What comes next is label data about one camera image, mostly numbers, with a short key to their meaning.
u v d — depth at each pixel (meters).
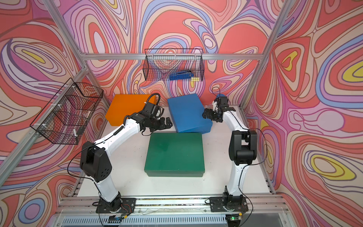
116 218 0.70
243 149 0.53
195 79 0.84
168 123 0.78
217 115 0.73
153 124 0.73
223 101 0.78
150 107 0.68
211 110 0.88
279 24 0.74
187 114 0.98
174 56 0.88
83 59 0.89
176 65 0.96
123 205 0.72
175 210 0.72
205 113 0.89
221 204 0.73
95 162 0.45
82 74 0.89
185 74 0.91
